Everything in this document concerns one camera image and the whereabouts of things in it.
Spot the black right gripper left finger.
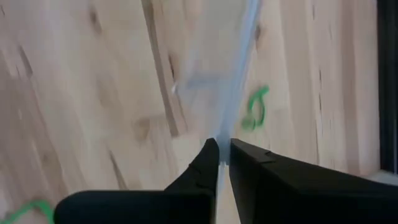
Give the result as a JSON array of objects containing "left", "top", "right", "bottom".
[{"left": 53, "top": 138, "right": 221, "bottom": 224}]

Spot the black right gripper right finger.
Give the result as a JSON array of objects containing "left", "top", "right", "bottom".
[{"left": 229, "top": 138, "right": 398, "bottom": 224}]

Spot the green rubber band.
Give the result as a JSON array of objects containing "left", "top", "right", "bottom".
[
  {"left": 0, "top": 198, "right": 56, "bottom": 224},
  {"left": 241, "top": 85, "right": 271, "bottom": 132}
]

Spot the clear plastic zip bag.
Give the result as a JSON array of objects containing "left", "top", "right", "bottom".
[{"left": 172, "top": 0, "right": 266, "bottom": 200}]

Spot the black aluminium table frame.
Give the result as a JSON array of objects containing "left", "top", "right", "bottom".
[{"left": 376, "top": 0, "right": 398, "bottom": 174}]

